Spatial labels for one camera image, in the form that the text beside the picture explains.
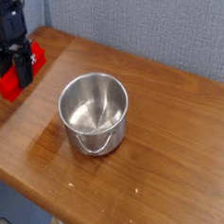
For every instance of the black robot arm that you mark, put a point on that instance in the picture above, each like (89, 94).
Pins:
(15, 46)

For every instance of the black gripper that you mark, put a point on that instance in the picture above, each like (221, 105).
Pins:
(14, 43)

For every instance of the stainless steel pot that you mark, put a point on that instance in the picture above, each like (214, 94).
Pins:
(93, 109)

